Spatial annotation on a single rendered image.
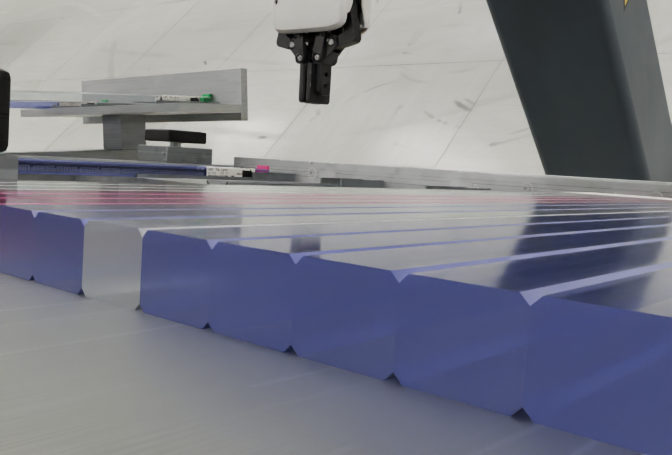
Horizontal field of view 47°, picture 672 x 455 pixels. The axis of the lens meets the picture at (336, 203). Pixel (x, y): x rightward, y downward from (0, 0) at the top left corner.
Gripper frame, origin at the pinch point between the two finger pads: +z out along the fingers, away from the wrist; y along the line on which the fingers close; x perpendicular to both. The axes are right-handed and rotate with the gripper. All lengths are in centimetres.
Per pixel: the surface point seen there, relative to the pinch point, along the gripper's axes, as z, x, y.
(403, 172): 8.5, 3.3, -14.0
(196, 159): 8.5, 8.3, 8.4
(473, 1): -44, -157, 72
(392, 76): -18, -130, 83
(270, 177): 9.8, 6.8, -0.8
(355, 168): 8.4, 3.3, -8.5
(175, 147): 7.3, 11.1, 8.5
